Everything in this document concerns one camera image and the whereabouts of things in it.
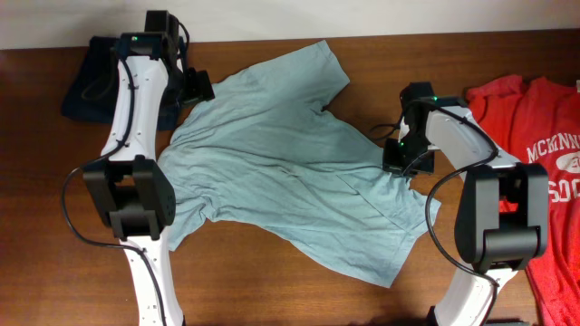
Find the red printed t-shirt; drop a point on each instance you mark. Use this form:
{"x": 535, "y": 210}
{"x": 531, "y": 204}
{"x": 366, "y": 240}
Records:
{"x": 538, "y": 122}

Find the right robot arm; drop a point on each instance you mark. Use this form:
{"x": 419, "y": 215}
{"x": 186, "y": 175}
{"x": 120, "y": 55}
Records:
{"x": 502, "y": 219}

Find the light grey-green t-shirt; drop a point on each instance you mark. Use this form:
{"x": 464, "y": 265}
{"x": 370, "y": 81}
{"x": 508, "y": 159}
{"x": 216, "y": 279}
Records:
{"x": 266, "y": 151}

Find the folded navy blue garment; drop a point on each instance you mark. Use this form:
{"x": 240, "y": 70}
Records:
{"x": 93, "y": 94}

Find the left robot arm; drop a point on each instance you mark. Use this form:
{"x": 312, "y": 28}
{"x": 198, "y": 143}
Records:
{"x": 130, "y": 192}

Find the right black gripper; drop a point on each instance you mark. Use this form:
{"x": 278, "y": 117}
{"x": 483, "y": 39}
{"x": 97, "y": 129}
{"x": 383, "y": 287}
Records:
{"x": 391, "y": 162}

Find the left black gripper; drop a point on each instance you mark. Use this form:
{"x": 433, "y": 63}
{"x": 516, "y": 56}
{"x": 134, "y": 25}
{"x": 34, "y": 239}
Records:
{"x": 200, "y": 86}

